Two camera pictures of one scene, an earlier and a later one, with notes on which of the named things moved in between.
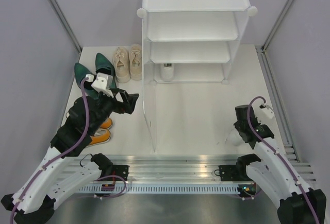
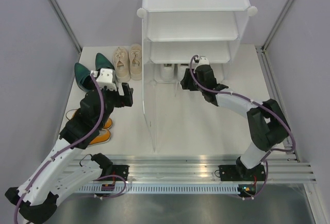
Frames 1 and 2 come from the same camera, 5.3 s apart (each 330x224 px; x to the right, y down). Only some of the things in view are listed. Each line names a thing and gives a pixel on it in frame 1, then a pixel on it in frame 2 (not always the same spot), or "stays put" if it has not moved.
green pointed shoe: (80, 72) stays put
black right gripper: (236, 124) to (188, 76)
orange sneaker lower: (101, 136) stays put
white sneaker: (166, 71) stays put
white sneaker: (234, 139) to (181, 69)
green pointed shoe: (103, 65) stays put
